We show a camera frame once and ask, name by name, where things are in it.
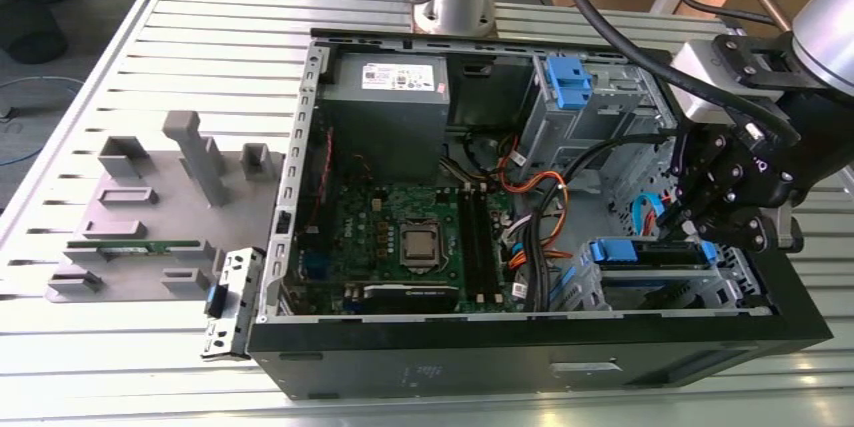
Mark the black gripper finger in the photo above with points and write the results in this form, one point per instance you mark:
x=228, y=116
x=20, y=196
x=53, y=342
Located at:
x=740, y=229
x=710, y=172

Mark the hard disk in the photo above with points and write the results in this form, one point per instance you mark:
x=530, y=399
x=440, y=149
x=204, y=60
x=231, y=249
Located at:
x=610, y=252

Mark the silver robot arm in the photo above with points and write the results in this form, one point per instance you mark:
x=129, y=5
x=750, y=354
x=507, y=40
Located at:
x=460, y=7

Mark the metal disk bay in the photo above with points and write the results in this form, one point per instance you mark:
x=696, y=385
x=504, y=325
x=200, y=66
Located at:
x=654, y=274

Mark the metal drive cage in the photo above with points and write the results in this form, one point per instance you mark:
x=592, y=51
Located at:
x=600, y=122

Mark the blue drive latch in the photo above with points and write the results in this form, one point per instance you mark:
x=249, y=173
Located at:
x=567, y=82

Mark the black RAM slot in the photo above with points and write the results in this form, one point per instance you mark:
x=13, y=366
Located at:
x=471, y=247
x=488, y=247

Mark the CPU socket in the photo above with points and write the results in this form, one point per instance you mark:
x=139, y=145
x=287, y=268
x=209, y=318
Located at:
x=422, y=222

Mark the silver CPU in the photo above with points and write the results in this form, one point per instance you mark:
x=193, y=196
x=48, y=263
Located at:
x=420, y=244

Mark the black PC case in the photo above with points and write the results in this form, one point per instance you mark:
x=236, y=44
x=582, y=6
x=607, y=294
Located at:
x=467, y=362

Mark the grey power supply unit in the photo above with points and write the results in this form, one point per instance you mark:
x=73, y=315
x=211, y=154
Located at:
x=380, y=132

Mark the black graphics card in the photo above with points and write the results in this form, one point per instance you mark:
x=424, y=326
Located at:
x=410, y=299

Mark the green motherboard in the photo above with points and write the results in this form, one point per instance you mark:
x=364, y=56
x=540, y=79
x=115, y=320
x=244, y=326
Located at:
x=374, y=267

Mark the grey parts rack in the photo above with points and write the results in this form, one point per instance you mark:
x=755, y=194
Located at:
x=173, y=227

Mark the green RAM stick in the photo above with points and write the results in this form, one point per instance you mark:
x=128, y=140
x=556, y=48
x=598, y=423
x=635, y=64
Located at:
x=167, y=245

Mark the black bin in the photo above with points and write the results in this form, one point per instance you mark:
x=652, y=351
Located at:
x=36, y=42

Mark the small grey wrist camera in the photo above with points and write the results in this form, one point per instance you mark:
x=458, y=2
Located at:
x=790, y=232

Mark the metal expansion slot bracket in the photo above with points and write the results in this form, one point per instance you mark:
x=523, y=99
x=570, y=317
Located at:
x=243, y=292

